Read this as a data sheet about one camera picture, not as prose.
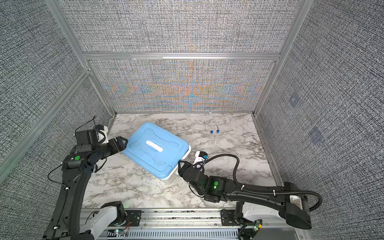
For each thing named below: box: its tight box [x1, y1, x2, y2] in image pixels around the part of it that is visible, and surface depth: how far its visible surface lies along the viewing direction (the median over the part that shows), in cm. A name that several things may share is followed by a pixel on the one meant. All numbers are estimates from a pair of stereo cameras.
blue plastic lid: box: [122, 122, 189, 179], surface depth 80 cm
